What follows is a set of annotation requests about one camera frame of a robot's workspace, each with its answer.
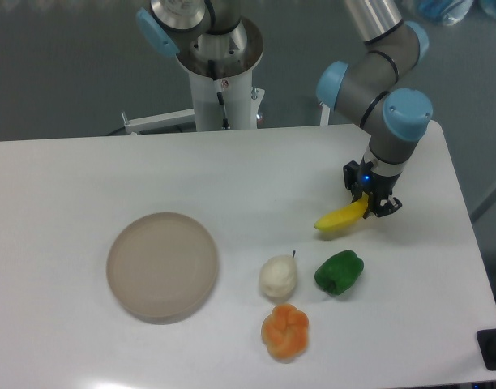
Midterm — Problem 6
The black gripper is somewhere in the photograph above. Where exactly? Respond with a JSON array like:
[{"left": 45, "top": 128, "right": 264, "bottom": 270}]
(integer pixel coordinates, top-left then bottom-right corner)
[{"left": 343, "top": 156, "right": 403, "bottom": 219}]

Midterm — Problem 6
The yellow banana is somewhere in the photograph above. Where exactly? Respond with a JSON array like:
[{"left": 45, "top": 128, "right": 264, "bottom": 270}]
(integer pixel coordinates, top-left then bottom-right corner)
[{"left": 314, "top": 194, "right": 368, "bottom": 232}]

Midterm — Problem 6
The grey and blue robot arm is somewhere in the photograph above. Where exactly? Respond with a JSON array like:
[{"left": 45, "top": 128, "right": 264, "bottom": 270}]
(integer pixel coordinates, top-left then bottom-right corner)
[{"left": 136, "top": 1, "right": 433, "bottom": 217}]

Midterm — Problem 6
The green bell pepper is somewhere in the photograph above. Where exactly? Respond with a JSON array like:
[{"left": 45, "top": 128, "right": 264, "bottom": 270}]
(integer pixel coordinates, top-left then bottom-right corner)
[{"left": 314, "top": 250, "right": 364, "bottom": 296}]

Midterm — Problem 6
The white pear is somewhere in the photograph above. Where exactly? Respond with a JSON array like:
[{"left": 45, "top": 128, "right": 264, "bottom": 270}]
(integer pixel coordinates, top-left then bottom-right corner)
[{"left": 259, "top": 254, "right": 298, "bottom": 301}]

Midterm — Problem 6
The orange knotted bread roll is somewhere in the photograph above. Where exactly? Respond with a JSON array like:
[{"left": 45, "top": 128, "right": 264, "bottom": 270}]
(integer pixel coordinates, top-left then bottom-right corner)
[{"left": 261, "top": 303, "right": 310, "bottom": 361}]

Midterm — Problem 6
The blue plastic bag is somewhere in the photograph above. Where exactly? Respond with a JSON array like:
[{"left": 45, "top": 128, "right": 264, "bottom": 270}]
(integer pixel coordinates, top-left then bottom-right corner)
[{"left": 410, "top": 0, "right": 473, "bottom": 26}]

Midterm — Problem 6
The black box at table edge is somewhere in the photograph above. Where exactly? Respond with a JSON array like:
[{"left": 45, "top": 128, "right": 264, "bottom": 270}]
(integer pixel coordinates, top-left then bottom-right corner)
[{"left": 477, "top": 329, "right": 496, "bottom": 371}]

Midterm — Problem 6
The beige round plate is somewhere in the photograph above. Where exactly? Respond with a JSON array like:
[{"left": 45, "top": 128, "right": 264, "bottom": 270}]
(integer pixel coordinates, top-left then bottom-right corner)
[{"left": 106, "top": 212, "right": 220, "bottom": 324}]

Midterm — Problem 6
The white right frame post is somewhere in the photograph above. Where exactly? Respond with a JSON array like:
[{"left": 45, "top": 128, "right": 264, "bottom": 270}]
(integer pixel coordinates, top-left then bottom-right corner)
[{"left": 319, "top": 102, "right": 331, "bottom": 126}]

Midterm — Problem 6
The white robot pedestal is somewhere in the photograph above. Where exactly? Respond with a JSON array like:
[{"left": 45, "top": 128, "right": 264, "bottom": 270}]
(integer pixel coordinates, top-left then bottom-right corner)
[{"left": 177, "top": 17, "right": 264, "bottom": 131}]

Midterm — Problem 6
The white left frame bracket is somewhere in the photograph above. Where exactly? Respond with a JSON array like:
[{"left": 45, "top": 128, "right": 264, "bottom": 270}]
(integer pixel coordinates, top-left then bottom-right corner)
[{"left": 121, "top": 109, "right": 195, "bottom": 135}]

